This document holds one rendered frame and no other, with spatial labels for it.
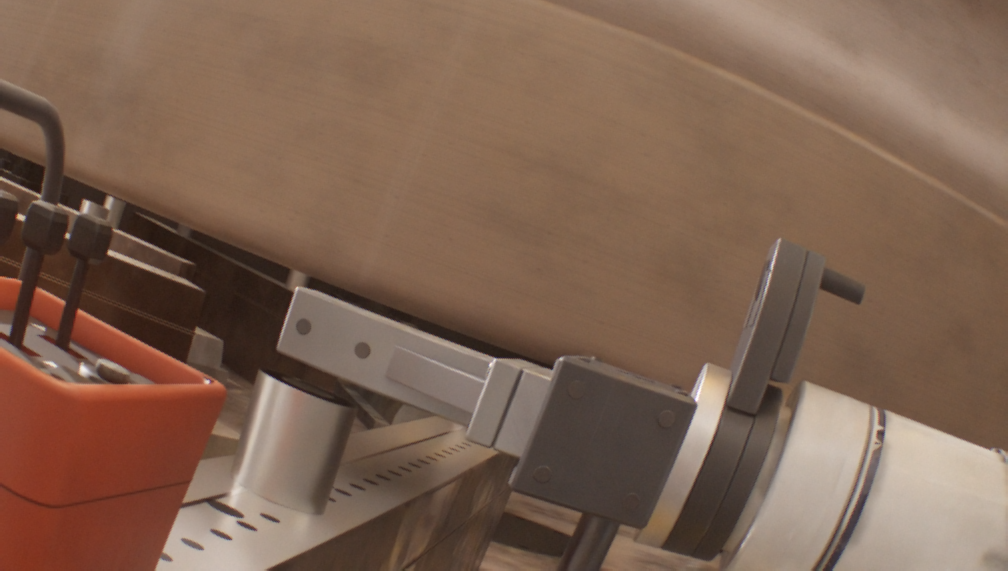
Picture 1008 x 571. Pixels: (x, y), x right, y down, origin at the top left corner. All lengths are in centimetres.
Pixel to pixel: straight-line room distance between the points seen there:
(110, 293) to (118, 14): 170
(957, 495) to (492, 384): 20
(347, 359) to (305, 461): 47
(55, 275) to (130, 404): 235
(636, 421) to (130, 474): 19
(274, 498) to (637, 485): 56
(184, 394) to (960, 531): 32
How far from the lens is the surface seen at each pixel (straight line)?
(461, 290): 103
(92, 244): 54
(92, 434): 42
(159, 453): 50
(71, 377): 45
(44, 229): 49
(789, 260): 48
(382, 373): 49
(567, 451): 43
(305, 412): 96
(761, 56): 119
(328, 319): 50
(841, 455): 47
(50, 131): 58
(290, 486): 97
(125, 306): 286
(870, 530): 47
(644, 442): 43
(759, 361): 47
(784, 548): 47
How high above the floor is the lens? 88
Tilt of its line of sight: 1 degrees up
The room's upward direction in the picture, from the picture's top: 20 degrees clockwise
